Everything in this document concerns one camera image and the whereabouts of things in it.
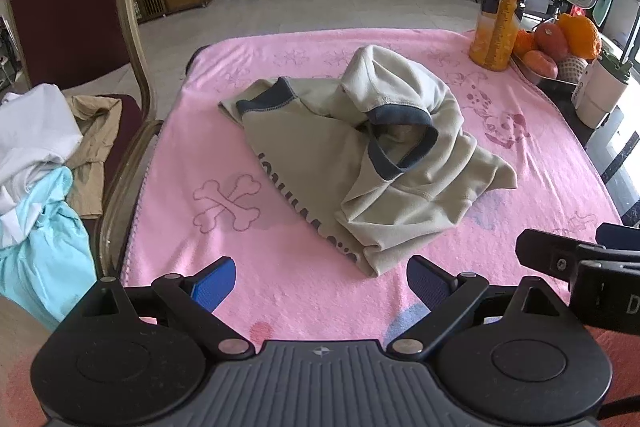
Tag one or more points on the beige t-shirt navy trim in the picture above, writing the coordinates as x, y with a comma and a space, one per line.
377, 161

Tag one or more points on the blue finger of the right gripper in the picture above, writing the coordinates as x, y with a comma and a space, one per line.
618, 237
550, 254

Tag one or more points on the dark red wooden chair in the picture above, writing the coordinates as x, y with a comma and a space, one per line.
70, 43

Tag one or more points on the tan garment on chair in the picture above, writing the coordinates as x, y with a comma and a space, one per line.
97, 118

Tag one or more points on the white garment on chair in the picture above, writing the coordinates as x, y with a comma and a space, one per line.
38, 133

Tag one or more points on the orange fruit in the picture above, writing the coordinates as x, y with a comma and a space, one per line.
582, 36

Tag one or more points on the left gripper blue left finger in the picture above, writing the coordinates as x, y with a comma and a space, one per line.
191, 302

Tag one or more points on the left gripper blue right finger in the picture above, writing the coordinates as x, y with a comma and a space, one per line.
452, 302

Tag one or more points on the orange juice bottle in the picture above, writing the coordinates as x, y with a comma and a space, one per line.
495, 34

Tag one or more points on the light blue garment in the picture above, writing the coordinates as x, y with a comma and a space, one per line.
46, 262

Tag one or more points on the metal fruit tray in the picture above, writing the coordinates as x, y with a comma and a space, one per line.
535, 78

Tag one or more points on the red apple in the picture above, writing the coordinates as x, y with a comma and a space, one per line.
551, 41

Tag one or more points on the pink cartoon blanket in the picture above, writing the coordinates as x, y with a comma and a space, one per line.
320, 323

